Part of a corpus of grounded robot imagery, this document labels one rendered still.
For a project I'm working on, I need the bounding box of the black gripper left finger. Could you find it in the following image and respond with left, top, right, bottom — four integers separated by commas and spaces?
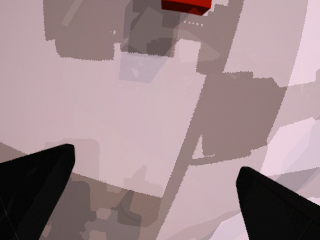
0, 144, 75, 240

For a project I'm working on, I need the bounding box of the red cube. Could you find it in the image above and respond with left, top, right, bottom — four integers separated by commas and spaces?
161, 0, 212, 16

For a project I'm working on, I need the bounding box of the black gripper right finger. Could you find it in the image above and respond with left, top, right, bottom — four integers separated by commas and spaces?
236, 167, 320, 240

